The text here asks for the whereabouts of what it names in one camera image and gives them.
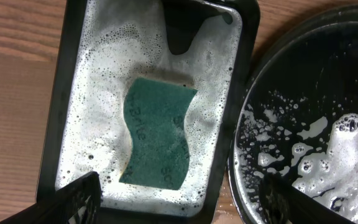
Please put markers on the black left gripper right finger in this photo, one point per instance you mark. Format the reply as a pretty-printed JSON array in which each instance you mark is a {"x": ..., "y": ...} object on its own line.
[{"x": 283, "y": 203}]

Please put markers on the green and yellow sponge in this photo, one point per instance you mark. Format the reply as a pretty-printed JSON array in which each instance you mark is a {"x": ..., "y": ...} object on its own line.
[{"x": 154, "y": 113}]

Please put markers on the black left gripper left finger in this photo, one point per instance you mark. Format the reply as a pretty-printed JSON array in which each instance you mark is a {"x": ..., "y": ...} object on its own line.
[{"x": 76, "y": 203}]

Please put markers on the round black tray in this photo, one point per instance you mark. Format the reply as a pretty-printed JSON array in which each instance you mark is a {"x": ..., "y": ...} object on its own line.
[{"x": 299, "y": 119}]

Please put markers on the black rectangular soapy water tray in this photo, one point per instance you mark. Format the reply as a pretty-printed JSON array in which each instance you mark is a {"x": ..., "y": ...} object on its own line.
[{"x": 105, "y": 46}]

